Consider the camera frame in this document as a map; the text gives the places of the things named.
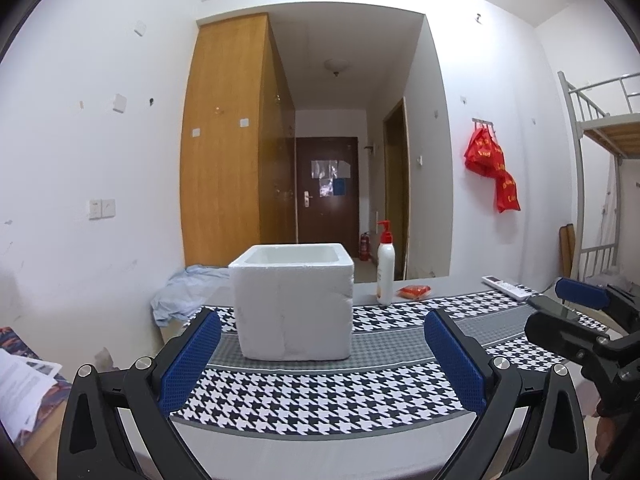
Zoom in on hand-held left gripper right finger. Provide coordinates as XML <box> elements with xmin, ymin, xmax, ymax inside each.
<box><xmin>422</xmin><ymin>309</ymin><xmax>591</xmax><ymax>480</ymax></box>

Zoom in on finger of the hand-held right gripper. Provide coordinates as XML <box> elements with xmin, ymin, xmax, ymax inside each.
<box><xmin>525</xmin><ymin>311</ymin><xmax>613</xmax><ymax>361</ymax></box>
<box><xmin>556</xmin><ymin>277</ymin><xmax>640</xmax><ymax>331</ymax></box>

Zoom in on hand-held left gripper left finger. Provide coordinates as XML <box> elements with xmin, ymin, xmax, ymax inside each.
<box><xmin>57</xmin><ymin>308</ymin><xmax>223</xmax><ymax>480</ymax></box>

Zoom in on white foam box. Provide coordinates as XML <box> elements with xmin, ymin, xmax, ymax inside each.
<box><xmin>228</xmin><ymin>243</ymin><xmax>355</xmax><ymax>361</ymax></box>

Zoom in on black smartphone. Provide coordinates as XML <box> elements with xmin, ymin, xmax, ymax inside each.
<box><xmin>526</xmin><ymin>295</ymin><xmax>608</xmax><ymax>332</ymax></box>

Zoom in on wooden board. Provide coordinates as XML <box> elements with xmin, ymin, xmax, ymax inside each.
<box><xmin>559</xmin><ymin>225</ymin><xmax>576</xmax><ymax>278</ymax></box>

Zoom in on light blue cloth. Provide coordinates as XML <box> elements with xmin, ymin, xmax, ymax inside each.
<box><xmin>151</xmin><ymin>265</ymin><xmax>233</xmax><ymax>328</ymax></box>

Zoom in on white remote control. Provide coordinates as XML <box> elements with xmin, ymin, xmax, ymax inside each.
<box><xmin>481</xmin><ymin>275</ymin><xmax>541</xmax><ymax>302</ymax></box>

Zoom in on white lotion pump bottle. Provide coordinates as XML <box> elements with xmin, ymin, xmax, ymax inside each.
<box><xmin>376</xmin><ymin>220</ymin><xmax>397</xmax><ymax>306</ymax></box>

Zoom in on red plastic bag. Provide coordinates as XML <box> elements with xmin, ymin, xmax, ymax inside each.
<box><xmin>495</xmin><ymin>170</ymin><xmax>521</xmax><ymax>213</ymax></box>
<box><xmin>464</xmin><ymin>127</ymin><xmax>506</xmax><ymax>177</ymax></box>

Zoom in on houndstooth tablecloth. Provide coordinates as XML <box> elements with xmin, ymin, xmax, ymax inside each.
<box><xmin>170</xmin><ymin>287</ymin><xmax>616</xmax><ymax>441</ymax></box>

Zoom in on metal bunk bed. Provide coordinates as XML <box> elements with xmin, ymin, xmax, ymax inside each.
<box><xmin>557</xmin><ymin>71</ymin><xmax>640</xmax><ymax>291</ymax></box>

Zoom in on wooden side door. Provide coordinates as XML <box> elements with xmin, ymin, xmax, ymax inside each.
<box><xmin>383</xmin><ymin>97</ymin><xmax>411</xmax><ymax>281</ymax></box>

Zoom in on white paper sheets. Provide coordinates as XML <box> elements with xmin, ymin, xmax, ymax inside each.
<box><xmin>0</xmin><ymin>347</ymin><xmax>63</xmax><ymax>433</ymax></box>

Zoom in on papers on patterned surface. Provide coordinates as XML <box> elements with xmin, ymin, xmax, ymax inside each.
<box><xmin>0</xmin><ymin>327</ymin><xmax>71</xmax><ymax>411</ymax></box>

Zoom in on dark brown door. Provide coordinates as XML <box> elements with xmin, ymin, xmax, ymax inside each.
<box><xmin>295</xmin><ymin>136</ymin><xmax>360</xmax><ymax>258</ymax></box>

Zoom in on wooden wardrobe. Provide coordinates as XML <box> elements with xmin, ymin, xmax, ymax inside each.
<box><xmin>180</xmin><ymin>14</ymin><xmax>297</xmax><ymax>267</ymax></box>

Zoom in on white paper notice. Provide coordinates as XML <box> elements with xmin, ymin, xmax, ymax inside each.
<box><xmin>311</xmin><ymin>159</ymin><xmax>351</xmax><ymax>180</ymax></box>

